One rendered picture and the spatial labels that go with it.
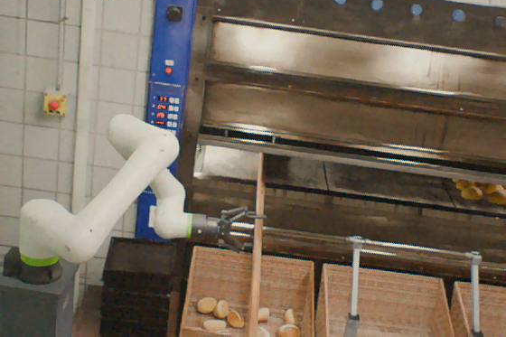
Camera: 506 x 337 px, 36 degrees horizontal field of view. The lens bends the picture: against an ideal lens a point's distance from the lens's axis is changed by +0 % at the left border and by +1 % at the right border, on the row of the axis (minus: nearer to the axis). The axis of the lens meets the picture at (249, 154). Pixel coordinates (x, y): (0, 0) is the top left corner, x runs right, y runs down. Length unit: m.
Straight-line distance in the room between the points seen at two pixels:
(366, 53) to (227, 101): 0.61
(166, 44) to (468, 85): 1.26
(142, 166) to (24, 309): 0.59
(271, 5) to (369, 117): 0.64
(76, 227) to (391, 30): 1.56
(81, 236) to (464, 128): 1.77
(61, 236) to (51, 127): 1.12
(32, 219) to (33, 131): 1.05
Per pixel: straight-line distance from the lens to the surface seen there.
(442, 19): 3.24
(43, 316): 2.57
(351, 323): 3.03
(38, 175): 3.51
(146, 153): 2.45
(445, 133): 3.38
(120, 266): 3.22
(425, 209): 3.50
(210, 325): 3.38
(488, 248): 3.67
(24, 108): 3.41
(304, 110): 3.27
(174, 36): 3.15
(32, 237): 2.46
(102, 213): 2.37
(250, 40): 3.18
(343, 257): 3.57
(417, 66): 3.27
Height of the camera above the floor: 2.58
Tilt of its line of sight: 22 degrees down
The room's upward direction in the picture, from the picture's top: 8 degrees clockwise
